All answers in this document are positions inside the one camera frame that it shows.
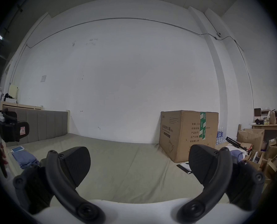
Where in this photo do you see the black and white booklet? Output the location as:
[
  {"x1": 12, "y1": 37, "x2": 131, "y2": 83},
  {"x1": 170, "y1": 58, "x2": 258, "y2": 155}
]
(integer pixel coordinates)
[{"x1": 176, "y1": 162, "x2": 193, "y2": 175}]

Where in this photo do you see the wooden table with clutter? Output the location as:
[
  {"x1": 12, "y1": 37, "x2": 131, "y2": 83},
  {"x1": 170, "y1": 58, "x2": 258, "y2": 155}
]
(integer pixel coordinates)
[{"x1": 251, "y1": 105, "x2": 277, "y2": 145}]

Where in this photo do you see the wooden cabinet with clutter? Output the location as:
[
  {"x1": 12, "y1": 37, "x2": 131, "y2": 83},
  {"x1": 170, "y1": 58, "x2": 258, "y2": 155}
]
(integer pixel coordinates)
[{"x1": 0, "y1": 85, "x2": 44, "y2": 112}]

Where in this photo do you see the black tripod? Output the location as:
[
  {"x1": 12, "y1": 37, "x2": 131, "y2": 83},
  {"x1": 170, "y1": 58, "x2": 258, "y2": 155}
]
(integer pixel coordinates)
[{"x1": 226, "y1": 136, "x2": 249, "y2": 152}]

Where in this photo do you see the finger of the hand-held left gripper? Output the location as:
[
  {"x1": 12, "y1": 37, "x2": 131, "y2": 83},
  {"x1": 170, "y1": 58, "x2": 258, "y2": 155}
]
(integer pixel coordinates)
[{"x1": 0, "y1": 108, "x2": 30, "y2": 143}]

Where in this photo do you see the grey padded headboard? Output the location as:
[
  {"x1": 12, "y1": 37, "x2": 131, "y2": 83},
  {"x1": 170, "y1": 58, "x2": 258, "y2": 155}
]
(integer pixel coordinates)
[{"x1": 2, "y1": 106, "x2": 69, "y2": 147}]

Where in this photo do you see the person's left hand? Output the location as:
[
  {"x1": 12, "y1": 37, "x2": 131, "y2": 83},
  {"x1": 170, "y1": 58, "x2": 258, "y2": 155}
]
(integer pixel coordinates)
[{"x1": 0, "y1": 146, "x2": 9, "y2": 167}]

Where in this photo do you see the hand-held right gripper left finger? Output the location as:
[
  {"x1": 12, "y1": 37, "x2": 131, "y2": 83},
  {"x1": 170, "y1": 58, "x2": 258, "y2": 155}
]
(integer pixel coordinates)
[{"x1": 13, "y1": 146, "x2": 106, "y2": 224}]

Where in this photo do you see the pale blue cloth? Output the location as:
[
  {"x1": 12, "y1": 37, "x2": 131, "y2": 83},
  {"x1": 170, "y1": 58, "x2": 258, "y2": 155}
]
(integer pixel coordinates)
[{"x1": 229, "y1": 149, "x2": 246, "y2": 161}]

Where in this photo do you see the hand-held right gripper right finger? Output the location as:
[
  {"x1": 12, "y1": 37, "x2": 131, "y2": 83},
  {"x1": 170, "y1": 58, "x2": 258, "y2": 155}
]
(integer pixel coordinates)
[{"x1": 177, "y1": 144, "x2": 265, "y2": 224}]

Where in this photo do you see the blue folded garment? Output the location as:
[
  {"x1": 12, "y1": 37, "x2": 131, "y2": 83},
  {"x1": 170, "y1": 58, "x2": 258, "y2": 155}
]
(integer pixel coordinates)
[{"x1": 12, "y1": 152, "x2": 40, "y2": 170}]

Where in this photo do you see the large brown carton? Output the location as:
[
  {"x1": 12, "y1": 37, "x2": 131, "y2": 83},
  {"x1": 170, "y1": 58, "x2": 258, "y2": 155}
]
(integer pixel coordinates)
[{"x1": 159, "y1": 110, "x2": 219, "y2": 163}]

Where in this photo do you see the open brown carton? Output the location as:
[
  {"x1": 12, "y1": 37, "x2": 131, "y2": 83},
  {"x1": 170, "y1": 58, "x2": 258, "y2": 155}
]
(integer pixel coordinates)
[{"x1": 236, "y1": 128, "x2": 265, "y2": 150}]

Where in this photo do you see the pile of cardboard cartons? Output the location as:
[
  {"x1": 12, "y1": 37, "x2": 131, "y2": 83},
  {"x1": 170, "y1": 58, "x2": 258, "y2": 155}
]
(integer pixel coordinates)
[{"x1": 246, "y1": 137, "x2": 277, "y2": 184}]

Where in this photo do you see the pack of water bottles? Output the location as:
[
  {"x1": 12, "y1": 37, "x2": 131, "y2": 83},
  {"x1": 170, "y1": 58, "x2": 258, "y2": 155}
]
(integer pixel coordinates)
[{"x1": 216, "y1": 127, "x2": 225, "y2": 145}]

